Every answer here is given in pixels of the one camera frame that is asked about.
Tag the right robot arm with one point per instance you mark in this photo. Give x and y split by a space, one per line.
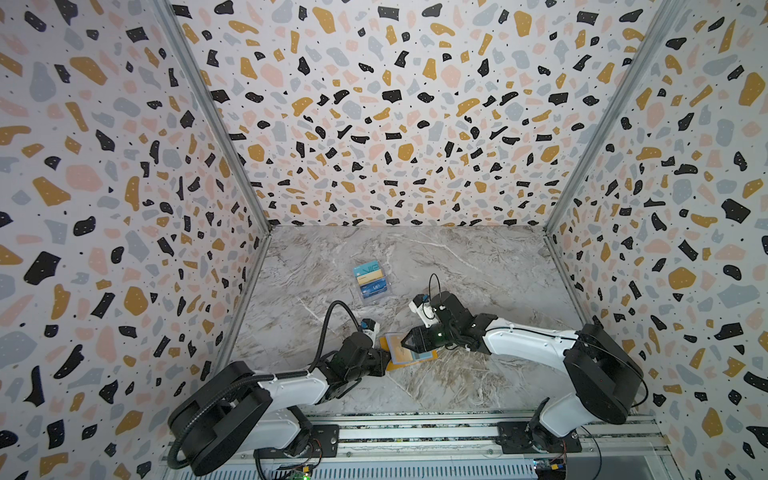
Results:
604 380

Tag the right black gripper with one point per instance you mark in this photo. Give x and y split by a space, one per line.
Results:
424 336

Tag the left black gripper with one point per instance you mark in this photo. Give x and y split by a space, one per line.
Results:
380 356

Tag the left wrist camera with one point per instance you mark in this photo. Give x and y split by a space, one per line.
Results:
372 329

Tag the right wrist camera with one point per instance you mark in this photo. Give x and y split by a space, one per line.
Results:
420 305

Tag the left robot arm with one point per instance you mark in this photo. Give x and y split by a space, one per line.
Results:
240 409

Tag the white ventilation grille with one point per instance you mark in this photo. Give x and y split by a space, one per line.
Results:
418 469

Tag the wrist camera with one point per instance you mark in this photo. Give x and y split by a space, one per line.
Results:
372 329
420 305

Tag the yellow card holder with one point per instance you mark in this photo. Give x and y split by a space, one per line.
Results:
390 367

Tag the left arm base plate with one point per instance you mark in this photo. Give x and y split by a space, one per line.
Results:
320 442

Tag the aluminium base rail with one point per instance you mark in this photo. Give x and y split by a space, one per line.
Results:
633 450

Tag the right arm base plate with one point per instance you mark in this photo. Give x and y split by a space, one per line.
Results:
516 437

